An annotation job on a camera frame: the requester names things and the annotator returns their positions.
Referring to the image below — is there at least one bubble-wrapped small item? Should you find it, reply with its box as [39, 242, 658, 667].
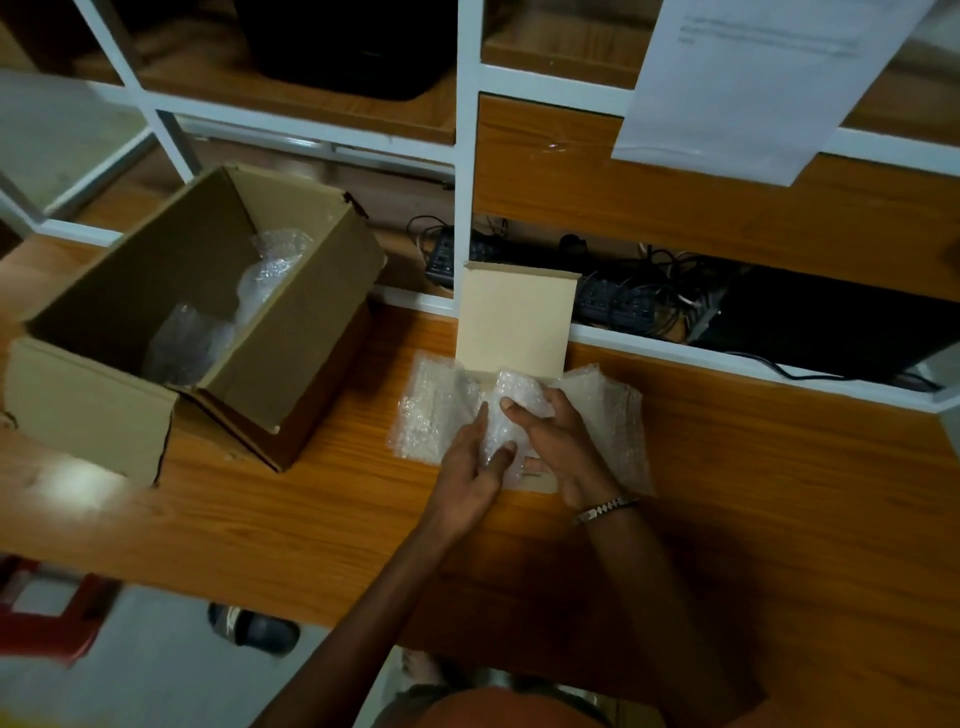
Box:
[477, 369, 558, 490]

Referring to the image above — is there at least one clear bubble wrap sheet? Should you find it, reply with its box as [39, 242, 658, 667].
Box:
[386, 352, 655, 498]

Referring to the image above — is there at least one crumpled bubble wrap bundle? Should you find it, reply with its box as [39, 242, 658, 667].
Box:
[141, 301, 237, 389]
[234, 228, 316, 327]

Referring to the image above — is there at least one large brown cardboard box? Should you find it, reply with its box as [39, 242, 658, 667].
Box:
[3, 162, 390, 489]

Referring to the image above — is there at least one person's right forearm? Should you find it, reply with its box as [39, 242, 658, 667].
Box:
[576, 501, 770, 728]

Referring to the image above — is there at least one person's left forearm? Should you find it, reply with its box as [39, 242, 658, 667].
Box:
[253, 517, 472, 728]

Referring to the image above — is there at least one small beige cardboard box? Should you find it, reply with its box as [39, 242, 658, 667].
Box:
[455, 260, 582, 496]

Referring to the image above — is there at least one black flat electronic device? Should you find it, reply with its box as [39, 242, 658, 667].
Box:
[688, 264, 960, 385]

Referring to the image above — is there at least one tangle of black cables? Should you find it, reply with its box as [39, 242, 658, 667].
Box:
[636, 241, 725, 342]

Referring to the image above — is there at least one dark slip-on sandal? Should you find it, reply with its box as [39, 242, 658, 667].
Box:
[207, 601, 302, 657]

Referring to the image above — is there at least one person's right hand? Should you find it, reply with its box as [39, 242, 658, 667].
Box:
[498, 386, 630, 516]

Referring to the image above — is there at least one person's left hand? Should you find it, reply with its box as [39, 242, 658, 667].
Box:
[430, 401, 519, 528]

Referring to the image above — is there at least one red plastic stool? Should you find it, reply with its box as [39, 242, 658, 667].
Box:
[0, 556, 123, 667]

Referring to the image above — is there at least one black power cable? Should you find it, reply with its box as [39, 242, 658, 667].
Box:
[721, 351, 942, 393]

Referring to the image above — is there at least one black box-shaped device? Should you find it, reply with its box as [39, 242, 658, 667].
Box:
[231, 0, 459, 104]

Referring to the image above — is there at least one white printed paper sheet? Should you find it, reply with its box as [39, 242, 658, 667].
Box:
[610, 0, 940, 188]

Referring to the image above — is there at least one silver metal wrist bracelet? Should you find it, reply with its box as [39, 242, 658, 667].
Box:
[570, 495, 640, 528]

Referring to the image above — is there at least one person's orange shirt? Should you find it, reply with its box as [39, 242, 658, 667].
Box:
[372, 684, 610, 728]

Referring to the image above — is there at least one black power strip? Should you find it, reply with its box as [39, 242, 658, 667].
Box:
[573, 273, 680, 333]
[424, 225, 459, 288]

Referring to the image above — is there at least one white framed wooden shelf unit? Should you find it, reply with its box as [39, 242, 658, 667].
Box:
[0, 0, 960, 460]

